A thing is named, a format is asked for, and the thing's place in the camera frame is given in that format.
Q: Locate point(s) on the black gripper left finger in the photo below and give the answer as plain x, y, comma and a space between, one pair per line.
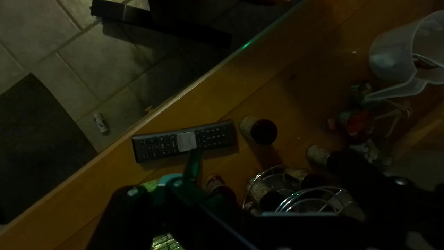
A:
124, 222

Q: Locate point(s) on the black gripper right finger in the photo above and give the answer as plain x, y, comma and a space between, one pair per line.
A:
393, 208

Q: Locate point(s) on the red capped small bottle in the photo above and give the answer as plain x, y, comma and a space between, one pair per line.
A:
357, 124

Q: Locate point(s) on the small white floor object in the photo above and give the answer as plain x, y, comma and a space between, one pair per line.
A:
100, 122

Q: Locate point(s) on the dark floor mat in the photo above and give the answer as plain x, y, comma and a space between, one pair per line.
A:
40, 146

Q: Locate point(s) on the black tv remote control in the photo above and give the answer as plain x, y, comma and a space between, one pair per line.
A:
155, 146

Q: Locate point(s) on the black furniture base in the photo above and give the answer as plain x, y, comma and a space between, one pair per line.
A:
183, 18

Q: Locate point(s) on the chrome wire seasoning rack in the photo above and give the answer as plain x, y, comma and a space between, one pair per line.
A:
297, 190

